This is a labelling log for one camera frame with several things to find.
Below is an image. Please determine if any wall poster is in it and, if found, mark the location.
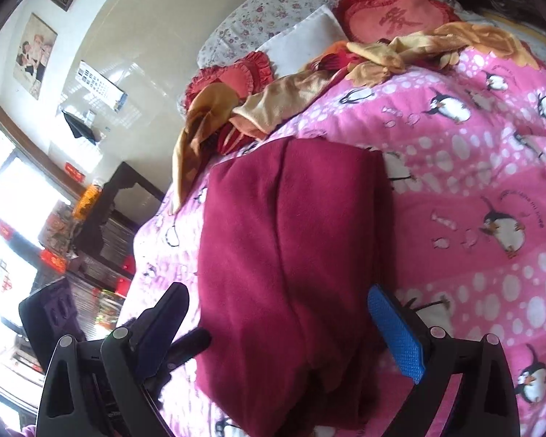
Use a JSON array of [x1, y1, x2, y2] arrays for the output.
[[13, 13, 58, 100]]

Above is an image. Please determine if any floral print pillow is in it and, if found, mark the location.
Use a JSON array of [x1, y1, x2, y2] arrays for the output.
[[195, 0, 456, 71]]

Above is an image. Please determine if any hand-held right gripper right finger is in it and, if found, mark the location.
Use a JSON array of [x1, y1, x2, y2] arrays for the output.
[[367, 284, 522, 437]]

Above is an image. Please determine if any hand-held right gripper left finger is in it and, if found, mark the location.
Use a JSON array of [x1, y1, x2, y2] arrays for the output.
[[36, 282, 190, 437]]

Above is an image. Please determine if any black wall-hung bag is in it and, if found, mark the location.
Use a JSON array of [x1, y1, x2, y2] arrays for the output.
[[61, 110, 96, 139]]

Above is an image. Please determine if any yellow plastic basket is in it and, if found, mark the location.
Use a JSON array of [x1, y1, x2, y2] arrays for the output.
[[72, 184, 103, 219]]

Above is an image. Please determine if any white pillow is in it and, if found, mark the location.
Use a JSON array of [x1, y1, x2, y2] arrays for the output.
[[257, 5, 349, 78]]

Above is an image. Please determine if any dark wooden table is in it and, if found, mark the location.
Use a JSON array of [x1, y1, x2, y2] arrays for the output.
[[75, 161, 167, 278]]

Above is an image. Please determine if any maroon fleece sweater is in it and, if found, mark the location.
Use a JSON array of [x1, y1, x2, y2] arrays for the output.
[[195, 138, 399, 431]]

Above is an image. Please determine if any orange and red striped blanket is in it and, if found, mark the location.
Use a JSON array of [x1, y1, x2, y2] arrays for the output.
[[172, 23, 540, 214]]

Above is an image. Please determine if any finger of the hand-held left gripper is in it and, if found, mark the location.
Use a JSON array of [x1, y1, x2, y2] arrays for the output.
[[166, 328, 212, 367]]

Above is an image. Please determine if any red heart-shaped pillow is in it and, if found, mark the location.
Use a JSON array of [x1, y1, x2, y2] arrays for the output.
[[183, 51, 274, 114], [334, 0, 460, 44]]

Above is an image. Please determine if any pink penguin print blanket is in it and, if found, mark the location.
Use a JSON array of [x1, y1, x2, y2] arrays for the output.
[[116, 48, 546, 437]]

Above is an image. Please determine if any window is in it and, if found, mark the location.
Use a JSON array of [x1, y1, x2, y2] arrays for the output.
[[0, 118, 74, 256]]

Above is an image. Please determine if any wall calendar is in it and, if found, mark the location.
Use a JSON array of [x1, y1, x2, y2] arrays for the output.
[[75, 60, 128, 112]]

